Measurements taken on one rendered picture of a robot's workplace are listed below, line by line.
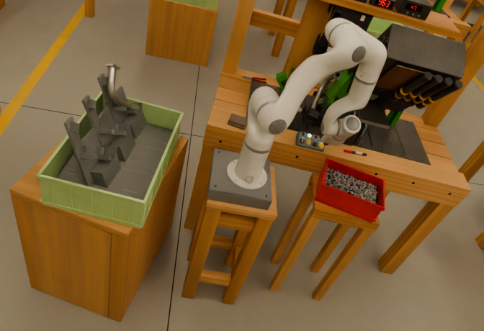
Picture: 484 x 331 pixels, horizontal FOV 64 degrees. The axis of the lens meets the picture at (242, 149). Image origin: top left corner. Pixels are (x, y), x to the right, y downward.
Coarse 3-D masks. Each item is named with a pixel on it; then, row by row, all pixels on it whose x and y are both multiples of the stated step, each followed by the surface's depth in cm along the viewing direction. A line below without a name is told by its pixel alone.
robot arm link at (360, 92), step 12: (360, 84) 156; (372, 84) 155; (348, 96) 163; (360, 96) 159; (336, 108) 165; (348, 108) 162; (360, 108) 163; (324, 120) 170; (336, 120) 172; (324, 132) 172; (336, 132) 171
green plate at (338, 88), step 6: (348, 72) 206; (342, 78) 210; (348, 78) 203; (336, 84) 213; (342, 84) 206; (348, 84) 206; (330, 90) 218; (336, 90) 210; (342, 90) 209; (330, 96) 214; (342, 96) 212
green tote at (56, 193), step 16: (144, 112) 196; (160, 112) 195; (176, 112) 193; (80, 128) 173; (176, 128) 184; (64, 144) 160; (48, 160) 151; (64, 160) 165; (48, 176) 146; (160, 176) 173; (48, 192) 151; (64, 192) 149; (80, 192) 148; (96, 192) 147; (64, 208) 156; (80, 208) 154; (96, 208) 153; (112, 208) 152; (128, 208) 151; (144, 208) 150; (128, 224) 157
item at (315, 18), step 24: (240, 0) 219; (312, 0) 216; (240, 24) 228; (312, 24) 224; (240, 48) 238; (312, 48) 234; (480, 48) 225; (288, 72) 245; (456, 96) 246; (432, 120) 259
